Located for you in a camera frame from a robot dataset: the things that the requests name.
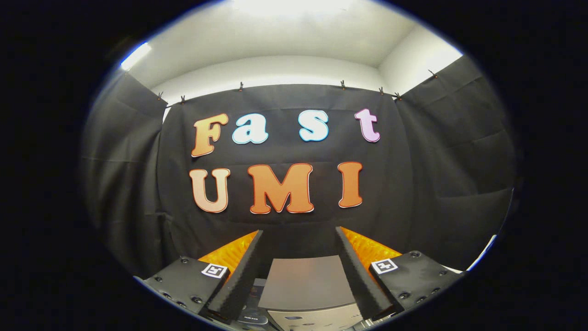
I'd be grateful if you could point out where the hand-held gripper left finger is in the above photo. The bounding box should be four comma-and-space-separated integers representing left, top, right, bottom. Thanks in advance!
133, 229, 265, 325

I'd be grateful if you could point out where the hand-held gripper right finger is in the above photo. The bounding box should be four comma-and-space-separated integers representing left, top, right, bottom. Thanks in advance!
334, 226, 467, 321

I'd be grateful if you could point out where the grey washing machine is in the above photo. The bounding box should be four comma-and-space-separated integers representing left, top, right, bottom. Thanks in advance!
237, 277, 278, 328

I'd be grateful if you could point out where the grey cabinet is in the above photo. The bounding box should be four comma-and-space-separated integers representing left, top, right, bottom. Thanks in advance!
257, 257, 368, 331

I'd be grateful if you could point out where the row of black cloth clips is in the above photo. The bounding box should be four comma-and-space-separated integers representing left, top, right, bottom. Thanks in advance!
156, 69, 439, 104

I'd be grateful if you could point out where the ceiling light strip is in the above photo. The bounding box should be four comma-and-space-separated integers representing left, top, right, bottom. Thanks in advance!
120, 42, 152, 72

